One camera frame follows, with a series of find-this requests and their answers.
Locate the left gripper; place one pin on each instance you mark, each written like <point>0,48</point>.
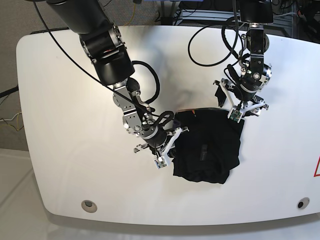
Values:
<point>248,102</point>

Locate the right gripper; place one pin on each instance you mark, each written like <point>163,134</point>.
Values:
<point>159,140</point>

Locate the black T-shirt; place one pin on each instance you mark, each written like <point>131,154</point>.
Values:
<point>209,149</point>

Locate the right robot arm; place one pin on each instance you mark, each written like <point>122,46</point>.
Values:
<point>101,41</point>

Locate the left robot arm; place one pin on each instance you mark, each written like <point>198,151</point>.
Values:
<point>244,36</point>

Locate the round table grommet left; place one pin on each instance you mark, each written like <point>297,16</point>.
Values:
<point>89,206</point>

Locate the round table grommet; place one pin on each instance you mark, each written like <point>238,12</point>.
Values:
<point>89,206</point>
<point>303,203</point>

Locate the red triangle warning sticker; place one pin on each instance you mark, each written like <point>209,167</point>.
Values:
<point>317,169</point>

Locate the round table grommet right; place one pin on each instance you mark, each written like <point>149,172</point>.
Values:
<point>303,203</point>

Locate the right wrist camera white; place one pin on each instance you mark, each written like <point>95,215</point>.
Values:
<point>162,161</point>

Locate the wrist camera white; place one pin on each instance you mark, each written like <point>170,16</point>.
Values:
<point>162,161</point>
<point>235,115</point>

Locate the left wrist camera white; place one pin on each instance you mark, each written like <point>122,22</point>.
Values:
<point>235,115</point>

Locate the aluminium frame rail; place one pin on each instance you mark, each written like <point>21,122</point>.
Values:
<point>200,16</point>

